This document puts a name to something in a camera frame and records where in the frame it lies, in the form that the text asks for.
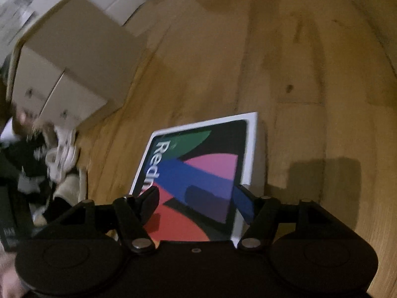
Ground white sneakers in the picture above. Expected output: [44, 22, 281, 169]
[45, 126, 79, 184]

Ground Redmi Pad box lid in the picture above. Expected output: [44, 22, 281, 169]
[130, 112, 266, 243]

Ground brown cardboard box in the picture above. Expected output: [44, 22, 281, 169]
[6, 0, 145, 130]

